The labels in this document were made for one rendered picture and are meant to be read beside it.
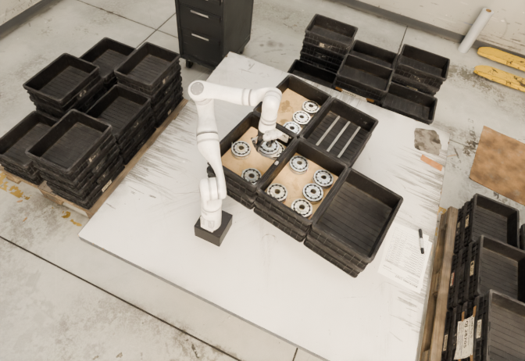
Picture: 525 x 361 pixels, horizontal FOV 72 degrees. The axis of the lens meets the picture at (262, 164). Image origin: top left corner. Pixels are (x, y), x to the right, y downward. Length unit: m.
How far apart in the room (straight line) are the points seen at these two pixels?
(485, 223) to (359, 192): 1.25
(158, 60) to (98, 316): 1.82
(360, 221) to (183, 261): 0.86
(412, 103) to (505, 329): 1.74
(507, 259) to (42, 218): 3.00
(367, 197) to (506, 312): 0.98
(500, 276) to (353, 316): 1.14
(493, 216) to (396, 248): 1.17
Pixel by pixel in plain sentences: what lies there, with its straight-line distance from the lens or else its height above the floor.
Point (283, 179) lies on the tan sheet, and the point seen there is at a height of 0.83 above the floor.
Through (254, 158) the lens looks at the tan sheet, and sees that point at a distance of 1.91.
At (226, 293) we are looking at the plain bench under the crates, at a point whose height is 0.70.
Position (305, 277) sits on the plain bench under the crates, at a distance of 1.79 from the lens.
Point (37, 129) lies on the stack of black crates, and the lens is 3.02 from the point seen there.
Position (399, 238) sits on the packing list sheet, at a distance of 2.04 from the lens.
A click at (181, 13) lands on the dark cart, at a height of 0.58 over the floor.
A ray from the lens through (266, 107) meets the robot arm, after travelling 1.50.
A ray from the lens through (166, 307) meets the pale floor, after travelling 2.45.
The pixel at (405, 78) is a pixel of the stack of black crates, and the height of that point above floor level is 0.48.
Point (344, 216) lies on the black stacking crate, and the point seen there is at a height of 0.83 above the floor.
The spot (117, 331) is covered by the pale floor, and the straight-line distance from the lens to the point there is 2.47.
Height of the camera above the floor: 2.36
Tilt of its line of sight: 54 degrees down
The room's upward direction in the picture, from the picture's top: 10 degrees clockwise
